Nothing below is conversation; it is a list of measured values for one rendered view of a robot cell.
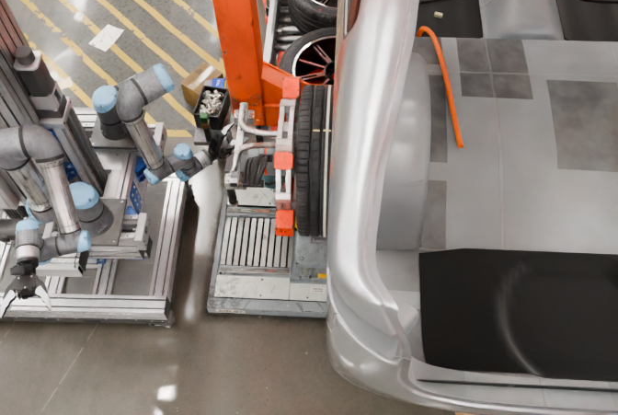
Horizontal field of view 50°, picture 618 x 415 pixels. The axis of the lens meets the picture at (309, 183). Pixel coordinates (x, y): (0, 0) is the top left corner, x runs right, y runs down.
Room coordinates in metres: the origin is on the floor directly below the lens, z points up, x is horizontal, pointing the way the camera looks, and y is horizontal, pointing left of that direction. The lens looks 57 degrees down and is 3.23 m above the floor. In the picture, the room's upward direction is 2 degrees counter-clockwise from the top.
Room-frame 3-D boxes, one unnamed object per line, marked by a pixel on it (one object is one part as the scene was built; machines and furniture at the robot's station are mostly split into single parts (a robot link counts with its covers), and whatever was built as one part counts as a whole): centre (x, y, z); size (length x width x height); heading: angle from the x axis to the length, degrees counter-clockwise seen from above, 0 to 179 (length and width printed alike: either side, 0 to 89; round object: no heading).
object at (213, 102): (2.23, 0.50, 0.51); 0.20 x 0.14 x 0.13; 167
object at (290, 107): (1.64, 0.09, 0.85); 0.54 x 0.07 x 0.54; 175
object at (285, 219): (1.33, 0.11, 0.85); 0.09 x 0.08 x 0.07; 175
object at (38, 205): (1.36, 1.04, 1.19); 0.15 x 0.12 x 0.55; 101
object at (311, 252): (1.63, -0.08, 0.32); 0.40 x 0.30 x 0.28; 175
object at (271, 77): (2.15, -0.05, 0.69); 0.52 x 0.17 x 0.35; 85
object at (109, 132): (1.88, 0.88, 0.87); 0.15 x 0.15 x 0.10
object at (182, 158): (1.63, 0.55, 0.91); 0.11 x 0.08 x 0.11; 126
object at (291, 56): (2.49, -0.18, 0.39); 0.66 x 0.66 x 0.24
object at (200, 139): (2.26, 0.50, 0.44); 0.43 x 0.17 x 0.03; 175
